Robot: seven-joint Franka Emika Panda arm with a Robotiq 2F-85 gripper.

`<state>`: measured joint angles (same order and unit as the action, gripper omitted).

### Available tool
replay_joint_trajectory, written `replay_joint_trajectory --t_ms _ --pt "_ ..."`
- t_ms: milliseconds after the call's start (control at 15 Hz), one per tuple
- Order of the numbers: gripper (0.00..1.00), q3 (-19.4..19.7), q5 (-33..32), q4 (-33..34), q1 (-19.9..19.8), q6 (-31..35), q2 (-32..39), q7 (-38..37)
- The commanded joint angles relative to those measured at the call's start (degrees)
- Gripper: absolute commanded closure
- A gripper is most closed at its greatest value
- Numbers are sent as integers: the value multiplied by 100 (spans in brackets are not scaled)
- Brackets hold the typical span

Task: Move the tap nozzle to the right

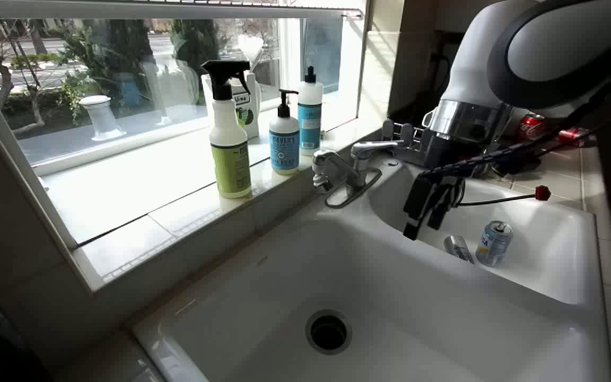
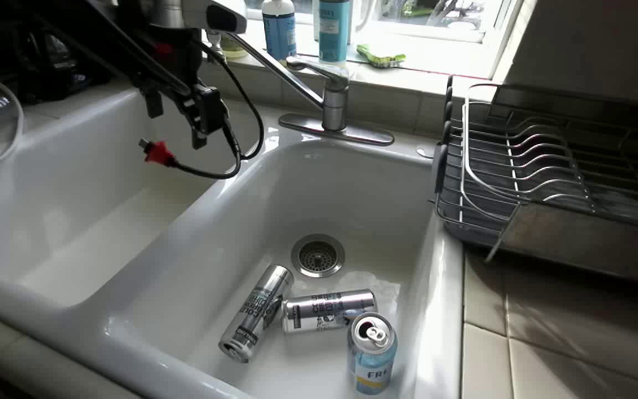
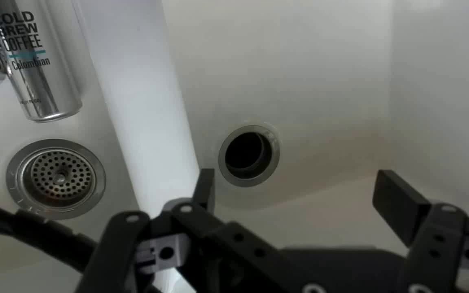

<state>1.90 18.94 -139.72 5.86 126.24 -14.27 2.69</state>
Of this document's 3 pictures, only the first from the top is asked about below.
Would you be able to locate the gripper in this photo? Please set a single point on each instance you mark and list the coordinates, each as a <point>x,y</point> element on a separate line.
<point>446,151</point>

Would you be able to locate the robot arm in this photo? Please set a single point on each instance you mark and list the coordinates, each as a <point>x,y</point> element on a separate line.
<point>544,48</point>

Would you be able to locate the chrome tap lever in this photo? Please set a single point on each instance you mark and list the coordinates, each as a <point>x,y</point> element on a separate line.
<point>374,148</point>

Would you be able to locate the chrome tap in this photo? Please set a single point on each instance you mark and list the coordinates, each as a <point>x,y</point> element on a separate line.
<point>345,175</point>

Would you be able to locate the silver can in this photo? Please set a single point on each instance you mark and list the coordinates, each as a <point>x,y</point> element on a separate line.
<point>459,248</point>

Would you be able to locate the blue and white can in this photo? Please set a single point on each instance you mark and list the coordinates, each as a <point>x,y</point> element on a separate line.
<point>494,244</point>

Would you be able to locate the white double sink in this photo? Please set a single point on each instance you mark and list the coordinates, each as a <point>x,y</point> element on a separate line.
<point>422,318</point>

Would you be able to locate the red can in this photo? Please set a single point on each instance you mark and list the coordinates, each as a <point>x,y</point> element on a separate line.
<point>572,133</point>
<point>531,127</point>

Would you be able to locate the blue dish soap bottle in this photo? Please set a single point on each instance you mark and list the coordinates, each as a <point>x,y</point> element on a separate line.
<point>310,119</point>

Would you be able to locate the blue pump soap bottle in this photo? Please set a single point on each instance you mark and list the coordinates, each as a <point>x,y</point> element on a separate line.
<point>285,148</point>

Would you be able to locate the white jug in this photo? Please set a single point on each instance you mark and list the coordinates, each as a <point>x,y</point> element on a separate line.
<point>250,109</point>

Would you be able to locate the green spray bottle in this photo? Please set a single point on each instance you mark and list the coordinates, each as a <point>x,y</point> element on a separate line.
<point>229,154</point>

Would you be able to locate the window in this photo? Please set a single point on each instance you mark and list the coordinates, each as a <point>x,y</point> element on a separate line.
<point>141,79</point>

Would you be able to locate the white garden pedestal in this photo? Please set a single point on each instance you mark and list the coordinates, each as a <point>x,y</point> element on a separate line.
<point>101,119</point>

